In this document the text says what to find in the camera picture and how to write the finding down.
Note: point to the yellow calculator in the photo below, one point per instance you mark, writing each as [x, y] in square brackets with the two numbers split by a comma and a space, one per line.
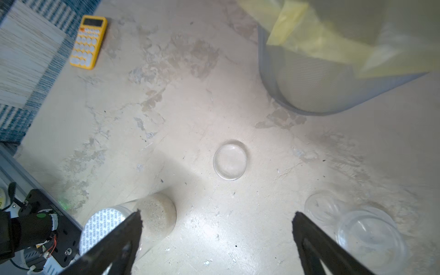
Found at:
[88, 42]

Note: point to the clear large jar lid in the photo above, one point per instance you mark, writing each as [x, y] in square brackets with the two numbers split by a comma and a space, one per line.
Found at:
[230, 161]

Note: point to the small jar with rice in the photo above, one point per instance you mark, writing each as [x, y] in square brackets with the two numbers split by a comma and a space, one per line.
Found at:
[367, 233]

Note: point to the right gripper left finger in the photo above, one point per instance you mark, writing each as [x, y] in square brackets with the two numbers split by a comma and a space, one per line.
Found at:
[116, 252]

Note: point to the bin with yellow bag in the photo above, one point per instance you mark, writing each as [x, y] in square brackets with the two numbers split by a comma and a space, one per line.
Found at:
[324, 57]

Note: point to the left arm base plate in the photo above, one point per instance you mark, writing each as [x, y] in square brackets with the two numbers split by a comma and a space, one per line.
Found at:
[64, 242]

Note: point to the jar with patterned white lid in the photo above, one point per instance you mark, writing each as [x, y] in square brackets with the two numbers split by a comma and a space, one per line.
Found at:
[156, 219]

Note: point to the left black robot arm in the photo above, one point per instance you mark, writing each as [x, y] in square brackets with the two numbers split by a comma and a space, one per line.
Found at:
[25, 231]

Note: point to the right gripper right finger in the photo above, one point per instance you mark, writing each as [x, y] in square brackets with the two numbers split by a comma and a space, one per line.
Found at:
[316, 249]

